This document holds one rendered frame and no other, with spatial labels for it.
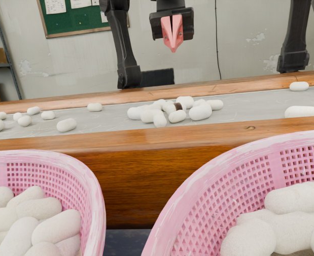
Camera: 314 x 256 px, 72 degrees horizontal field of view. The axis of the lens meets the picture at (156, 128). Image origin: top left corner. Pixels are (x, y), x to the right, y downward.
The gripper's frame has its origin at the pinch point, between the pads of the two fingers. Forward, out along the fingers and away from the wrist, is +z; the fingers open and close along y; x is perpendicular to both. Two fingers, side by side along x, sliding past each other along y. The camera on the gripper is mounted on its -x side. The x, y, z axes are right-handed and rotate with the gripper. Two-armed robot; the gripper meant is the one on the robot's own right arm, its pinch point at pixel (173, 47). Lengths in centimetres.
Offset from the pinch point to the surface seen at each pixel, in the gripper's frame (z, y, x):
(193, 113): 20.5, 2.6, -3.7
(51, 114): 13.0, -26.6, 2.9
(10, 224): 37.6, -11.3, -15.8
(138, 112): 18.0, -6.5, -1.7
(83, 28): -169, -97, 91
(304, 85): 8.2, 26.4, 6.9
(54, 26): -172, -128, 86
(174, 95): 4.3, -0.8, 10.8
